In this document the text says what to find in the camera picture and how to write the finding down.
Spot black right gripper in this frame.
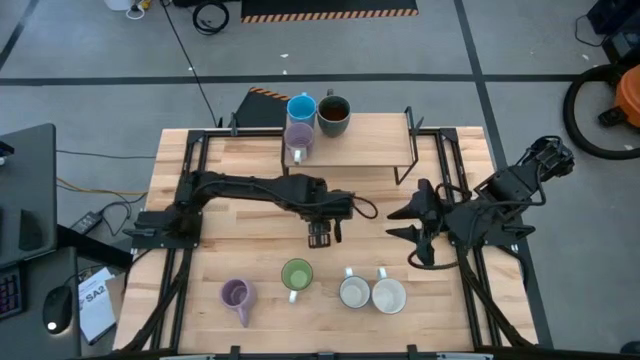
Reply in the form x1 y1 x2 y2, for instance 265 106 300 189
385 179 454 266

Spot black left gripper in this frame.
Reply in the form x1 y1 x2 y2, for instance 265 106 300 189
298 188 357 250

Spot green white mug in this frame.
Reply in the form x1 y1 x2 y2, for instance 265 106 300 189
280 257 315 305

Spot white mug with dark interior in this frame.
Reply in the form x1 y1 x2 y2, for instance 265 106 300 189
338 267 373 310

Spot blue white leaf-pattern mug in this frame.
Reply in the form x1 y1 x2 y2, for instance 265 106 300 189
370 267 408 316

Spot white purple striped mug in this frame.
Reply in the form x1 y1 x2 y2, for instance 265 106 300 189
283 122 316 166

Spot mauve ribbed mug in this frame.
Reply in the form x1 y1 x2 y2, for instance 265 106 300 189
218 278 259 329

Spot teal speckled brown mug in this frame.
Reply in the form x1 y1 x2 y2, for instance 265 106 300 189
316 89 352 139

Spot light blue mug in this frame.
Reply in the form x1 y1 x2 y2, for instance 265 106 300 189
286 92 318 129

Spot wooden shelf black legs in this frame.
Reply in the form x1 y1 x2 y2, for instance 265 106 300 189
279 105 425 187

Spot black hazard-striped ramp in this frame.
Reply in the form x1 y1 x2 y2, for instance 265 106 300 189
233 86 292 129

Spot black hazard-striped floor mat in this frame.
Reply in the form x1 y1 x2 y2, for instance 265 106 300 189
240 0 419 24

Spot black desk support beam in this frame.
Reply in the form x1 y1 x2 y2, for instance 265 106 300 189
55 223 135 271

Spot black power adapter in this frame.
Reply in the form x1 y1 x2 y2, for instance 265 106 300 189
69 210 104 236

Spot white SA2 booklet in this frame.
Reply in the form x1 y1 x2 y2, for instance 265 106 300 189
77 266 118 347

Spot orange vacuum cleaner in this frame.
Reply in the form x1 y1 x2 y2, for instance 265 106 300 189
613 63 640 130

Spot black computer mouse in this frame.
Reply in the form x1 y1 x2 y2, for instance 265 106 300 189
41 284 74 335

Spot black equipment case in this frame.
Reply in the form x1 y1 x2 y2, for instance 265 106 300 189
585 0 640 65

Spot black desk gadget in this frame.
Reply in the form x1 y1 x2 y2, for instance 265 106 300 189
18 208 45 252

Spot dark grey low desk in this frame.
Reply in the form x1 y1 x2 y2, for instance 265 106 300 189
0 246 82 360

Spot black keyboard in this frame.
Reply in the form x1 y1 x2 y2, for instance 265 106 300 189
0 266 25 322

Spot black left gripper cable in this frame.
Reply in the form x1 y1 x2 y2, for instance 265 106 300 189
349 194 380 221

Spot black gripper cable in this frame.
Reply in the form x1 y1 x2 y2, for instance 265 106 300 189
407 247 454 272
349 194 380 221

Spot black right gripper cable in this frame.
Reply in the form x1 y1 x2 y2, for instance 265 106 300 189
407 247 454 272

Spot black aluminium table frame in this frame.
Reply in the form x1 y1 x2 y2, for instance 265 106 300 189
114 127 554 360

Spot black vacuum hose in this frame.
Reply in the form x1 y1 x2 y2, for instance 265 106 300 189
562 62 640 162

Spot yellow floor cable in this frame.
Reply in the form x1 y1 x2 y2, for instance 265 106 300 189
56 176 149 197

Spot thin black floor cable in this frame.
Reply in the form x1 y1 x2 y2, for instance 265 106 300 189
55 148 157 161

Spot long black floor cable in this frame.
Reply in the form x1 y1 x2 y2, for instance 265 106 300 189
159 0 224 129

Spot coiled black cable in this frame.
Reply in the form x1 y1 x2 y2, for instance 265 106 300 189
192 1 231 36

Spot black looped floor cable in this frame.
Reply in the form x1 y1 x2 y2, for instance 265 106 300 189
573 13 609 49

